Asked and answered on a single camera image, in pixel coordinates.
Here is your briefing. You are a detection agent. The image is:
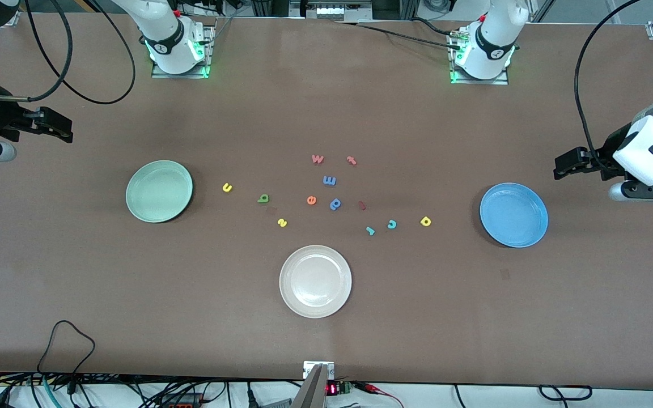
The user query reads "tangled black cable bundle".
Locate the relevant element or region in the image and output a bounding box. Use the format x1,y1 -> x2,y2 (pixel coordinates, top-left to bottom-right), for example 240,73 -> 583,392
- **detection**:
0,371 -> 304,408

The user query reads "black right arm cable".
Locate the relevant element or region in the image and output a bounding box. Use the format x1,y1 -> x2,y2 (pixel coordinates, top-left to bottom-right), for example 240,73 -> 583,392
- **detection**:
0,0 -> 136,105

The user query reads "white mounting plate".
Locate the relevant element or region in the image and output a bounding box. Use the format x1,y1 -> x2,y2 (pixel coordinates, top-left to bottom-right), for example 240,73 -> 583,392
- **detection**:
303,361 -> 336,379

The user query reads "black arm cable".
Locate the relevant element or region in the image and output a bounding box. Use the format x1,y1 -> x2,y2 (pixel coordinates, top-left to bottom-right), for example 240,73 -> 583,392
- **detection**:
574,0 -> 653,171
0,0 -> 136,105

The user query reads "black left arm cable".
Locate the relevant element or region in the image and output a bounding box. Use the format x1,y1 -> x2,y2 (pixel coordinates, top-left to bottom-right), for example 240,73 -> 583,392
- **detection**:
574,0 -> 653,171

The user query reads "grey aluminium bar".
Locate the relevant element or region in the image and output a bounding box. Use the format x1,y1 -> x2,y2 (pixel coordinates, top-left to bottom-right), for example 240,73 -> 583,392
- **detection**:
292,364 -> 328,408

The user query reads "thin black looped cable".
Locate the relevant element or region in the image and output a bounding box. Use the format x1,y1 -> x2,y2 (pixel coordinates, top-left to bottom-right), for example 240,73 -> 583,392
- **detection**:
36,320 -> 96,397

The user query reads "red wire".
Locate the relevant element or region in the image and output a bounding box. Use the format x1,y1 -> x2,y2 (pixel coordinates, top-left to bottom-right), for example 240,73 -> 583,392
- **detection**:
355,382 -> 405,408

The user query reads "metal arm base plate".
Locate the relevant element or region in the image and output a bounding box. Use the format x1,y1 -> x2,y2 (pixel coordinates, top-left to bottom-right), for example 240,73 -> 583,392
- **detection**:
450,34 -> 510,86
151,23 -> 215,79

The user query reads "black straight table cable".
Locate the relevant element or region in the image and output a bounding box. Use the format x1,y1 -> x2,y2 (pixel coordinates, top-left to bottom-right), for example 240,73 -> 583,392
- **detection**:
332,20 -> 464,50

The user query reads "white control box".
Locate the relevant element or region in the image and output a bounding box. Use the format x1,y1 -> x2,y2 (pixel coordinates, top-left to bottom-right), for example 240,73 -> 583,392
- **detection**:
307,0 -> 372,22

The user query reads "black oval cable loop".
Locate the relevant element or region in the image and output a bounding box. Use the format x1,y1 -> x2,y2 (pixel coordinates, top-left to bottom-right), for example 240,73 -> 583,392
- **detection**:
538,385 -> 593,401

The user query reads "green plate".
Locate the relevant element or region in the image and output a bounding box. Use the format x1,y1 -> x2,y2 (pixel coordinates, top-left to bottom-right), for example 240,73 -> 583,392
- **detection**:
125,160 -> 194,223

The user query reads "blue plate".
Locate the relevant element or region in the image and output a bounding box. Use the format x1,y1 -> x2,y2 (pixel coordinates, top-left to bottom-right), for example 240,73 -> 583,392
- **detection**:
480,182 -> 549,248

